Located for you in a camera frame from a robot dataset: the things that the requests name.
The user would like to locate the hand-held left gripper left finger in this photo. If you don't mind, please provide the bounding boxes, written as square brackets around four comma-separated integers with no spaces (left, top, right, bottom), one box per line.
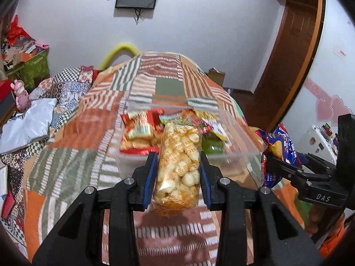
[32,152,159,266]

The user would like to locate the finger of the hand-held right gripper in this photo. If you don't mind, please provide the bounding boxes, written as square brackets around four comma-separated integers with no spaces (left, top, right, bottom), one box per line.
[295,151,338,174]
[267,156,308,185]

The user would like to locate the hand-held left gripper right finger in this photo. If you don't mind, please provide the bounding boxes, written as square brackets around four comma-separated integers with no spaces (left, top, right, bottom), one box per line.
[200,151,323,266]

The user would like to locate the blue snack packet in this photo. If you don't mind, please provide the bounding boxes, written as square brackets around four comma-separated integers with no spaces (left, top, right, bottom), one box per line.
[254,123,305,188]

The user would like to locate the clear puffed snack packet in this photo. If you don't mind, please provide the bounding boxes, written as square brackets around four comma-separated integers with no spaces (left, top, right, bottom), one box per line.
[152,116,202,219]

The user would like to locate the clear plastic container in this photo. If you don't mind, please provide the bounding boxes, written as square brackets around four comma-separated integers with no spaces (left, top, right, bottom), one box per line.
[118,101,264,186]

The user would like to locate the white appliance with stickers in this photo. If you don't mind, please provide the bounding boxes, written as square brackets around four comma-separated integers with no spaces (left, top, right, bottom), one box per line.
[300,124,340,159]

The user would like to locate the orange green patchwork blanket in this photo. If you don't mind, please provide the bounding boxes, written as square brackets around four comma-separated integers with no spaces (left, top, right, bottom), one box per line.
[22,51,280,266]

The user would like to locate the cardboard box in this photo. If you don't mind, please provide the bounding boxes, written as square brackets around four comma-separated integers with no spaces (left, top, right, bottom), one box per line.
[208,67,226,87]

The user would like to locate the brown wooden door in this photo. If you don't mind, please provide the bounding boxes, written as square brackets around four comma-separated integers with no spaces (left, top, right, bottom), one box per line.
[250,0,327,133]

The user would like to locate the checkered patterned quilt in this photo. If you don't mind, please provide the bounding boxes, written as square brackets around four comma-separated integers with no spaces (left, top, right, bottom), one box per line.
[0,65,95,244]

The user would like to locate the yellow foam tube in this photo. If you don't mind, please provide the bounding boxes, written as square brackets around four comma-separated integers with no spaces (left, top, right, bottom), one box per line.
[99,42,140,71]

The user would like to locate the red book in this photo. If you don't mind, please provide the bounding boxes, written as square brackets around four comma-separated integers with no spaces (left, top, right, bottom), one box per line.
[1,191,16,220]

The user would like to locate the white papers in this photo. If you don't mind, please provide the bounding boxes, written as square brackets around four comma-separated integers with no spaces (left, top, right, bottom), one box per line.
[0,164,8,197]

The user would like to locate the pink toy figure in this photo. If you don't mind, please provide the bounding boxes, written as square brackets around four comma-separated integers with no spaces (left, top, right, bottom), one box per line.
[10,79,30,110]

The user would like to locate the dark grey box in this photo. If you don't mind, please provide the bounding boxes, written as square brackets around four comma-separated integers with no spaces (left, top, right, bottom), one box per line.
[0,96,16,118]

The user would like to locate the green storage box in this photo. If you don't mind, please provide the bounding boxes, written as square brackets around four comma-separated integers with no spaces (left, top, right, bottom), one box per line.
[6,48,51,88]

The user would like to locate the red box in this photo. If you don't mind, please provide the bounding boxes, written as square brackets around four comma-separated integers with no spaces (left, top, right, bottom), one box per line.
[0,78,12,102]

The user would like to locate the green box with clutter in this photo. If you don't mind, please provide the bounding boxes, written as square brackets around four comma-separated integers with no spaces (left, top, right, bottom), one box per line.
[0,15,50,67]

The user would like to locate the pink heart wall stickers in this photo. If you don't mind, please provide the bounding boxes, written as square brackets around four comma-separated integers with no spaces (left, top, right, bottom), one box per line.
[303,78,353,123]

